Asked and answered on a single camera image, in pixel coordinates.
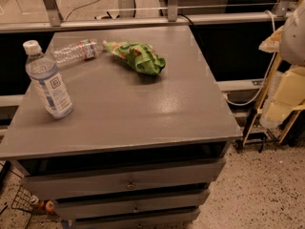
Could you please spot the green rice chip bag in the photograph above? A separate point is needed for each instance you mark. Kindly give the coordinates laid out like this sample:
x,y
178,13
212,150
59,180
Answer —
x,y
141,57

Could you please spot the blue labelled plastic water bottle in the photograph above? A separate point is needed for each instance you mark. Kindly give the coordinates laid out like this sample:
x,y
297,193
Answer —
x,y
47,81

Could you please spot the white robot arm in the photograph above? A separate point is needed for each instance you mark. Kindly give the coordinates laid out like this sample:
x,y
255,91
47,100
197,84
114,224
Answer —
x,y
292,42

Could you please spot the clear crushed plastic bottle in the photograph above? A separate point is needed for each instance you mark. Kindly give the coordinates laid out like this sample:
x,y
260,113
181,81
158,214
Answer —
x,y
82,50

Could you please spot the grey drawer cabinet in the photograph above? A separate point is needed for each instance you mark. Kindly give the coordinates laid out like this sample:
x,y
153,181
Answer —
x,y
121,118

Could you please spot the bottom grey drawer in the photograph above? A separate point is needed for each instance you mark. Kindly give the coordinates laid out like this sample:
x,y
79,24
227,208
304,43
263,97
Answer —
x,y
140,220

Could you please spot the grey drawer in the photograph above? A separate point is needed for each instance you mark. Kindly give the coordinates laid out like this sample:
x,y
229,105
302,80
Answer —
x,y
140,220
125,179
132,204

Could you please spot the middle grey drawer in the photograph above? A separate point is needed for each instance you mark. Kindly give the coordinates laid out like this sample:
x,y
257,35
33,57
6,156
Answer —
x,y
132,204

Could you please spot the top grey drawer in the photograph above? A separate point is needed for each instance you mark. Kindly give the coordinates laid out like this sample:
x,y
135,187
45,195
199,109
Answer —
x,y
125,179

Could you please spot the metal railing frame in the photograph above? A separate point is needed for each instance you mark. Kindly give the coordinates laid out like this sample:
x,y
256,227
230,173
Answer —
x,y
74,15

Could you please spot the black wire basket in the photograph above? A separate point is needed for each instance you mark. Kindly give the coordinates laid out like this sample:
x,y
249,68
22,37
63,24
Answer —
x,y
25,201

